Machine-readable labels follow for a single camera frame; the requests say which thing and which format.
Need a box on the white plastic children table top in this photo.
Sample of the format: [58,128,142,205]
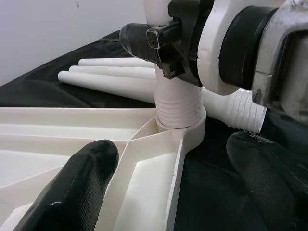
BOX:
[0,105,207,231]

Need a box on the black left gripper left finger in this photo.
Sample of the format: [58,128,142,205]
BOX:
[13,139,120,231]

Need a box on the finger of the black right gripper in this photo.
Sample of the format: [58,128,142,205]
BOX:
[119,23,160,61]

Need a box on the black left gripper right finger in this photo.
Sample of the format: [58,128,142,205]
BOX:
[226,132,308,231]

